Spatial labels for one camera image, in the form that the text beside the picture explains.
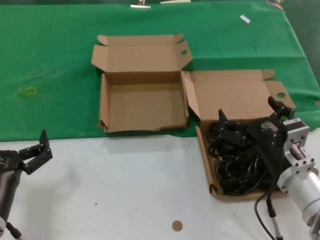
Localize round brown sticker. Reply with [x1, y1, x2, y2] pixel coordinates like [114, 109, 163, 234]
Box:
[171, 220, 184, 232]

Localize silver metal clip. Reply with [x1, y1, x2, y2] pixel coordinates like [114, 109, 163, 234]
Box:
[265, 0, 285, 11]

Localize black cable with metal connector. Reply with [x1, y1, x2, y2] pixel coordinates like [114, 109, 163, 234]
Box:
[265, 192, 285, 240]

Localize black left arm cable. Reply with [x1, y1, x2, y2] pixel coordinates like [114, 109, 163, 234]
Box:
[6, 221, 24, 240]

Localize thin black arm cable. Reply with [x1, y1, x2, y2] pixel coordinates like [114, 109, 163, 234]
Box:
[254, 186, 276, 240]

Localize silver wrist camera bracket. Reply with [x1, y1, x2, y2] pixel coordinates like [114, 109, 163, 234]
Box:
[282, 118, 320, 177]

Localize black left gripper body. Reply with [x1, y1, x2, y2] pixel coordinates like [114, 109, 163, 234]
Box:
[0, 149, 26, 175]

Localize open brown cardboard box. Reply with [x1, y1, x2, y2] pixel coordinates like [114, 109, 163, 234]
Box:
[181, 69, 297, 203]
[90, 33, 193, 134]

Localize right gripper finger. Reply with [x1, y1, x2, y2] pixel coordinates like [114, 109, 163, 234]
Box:
[218, 108, 250, 150]
[267, 95, 296, 123]

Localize green table cloth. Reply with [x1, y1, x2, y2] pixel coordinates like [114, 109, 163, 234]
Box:
[0, 1, 320, 143]

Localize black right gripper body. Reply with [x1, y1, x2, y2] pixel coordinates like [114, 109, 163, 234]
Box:
[245, 116, 288, 183]

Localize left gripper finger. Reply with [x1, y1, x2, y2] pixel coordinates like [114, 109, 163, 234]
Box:
[18, 129, 54, 176]

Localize small yellowish ring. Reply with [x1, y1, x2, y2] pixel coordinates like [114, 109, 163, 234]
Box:
[23, 86, 39, 97]

